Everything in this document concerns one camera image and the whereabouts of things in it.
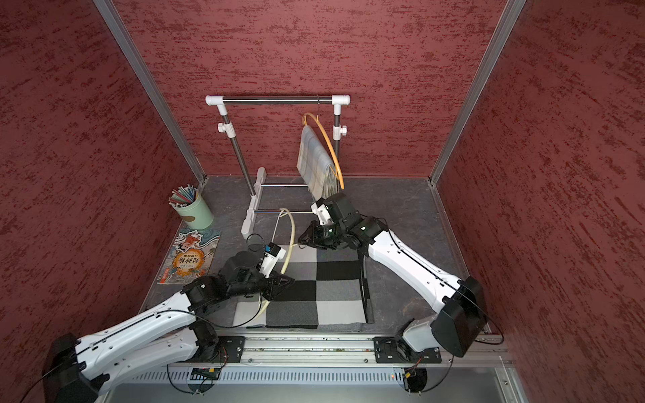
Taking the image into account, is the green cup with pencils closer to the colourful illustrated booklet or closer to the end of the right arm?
the colourful illustrated booklet

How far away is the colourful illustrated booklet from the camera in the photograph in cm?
90

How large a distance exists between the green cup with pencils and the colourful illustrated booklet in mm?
43

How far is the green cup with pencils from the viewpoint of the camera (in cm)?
92
